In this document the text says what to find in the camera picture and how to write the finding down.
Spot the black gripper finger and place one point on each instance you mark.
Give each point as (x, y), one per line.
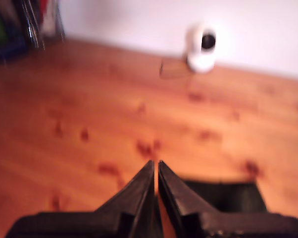
(178, 193)
(136, 193)

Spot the dark green underwear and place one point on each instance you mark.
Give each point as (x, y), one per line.
(238, 196)

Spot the blue box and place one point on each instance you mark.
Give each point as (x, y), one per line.
(5, 47)

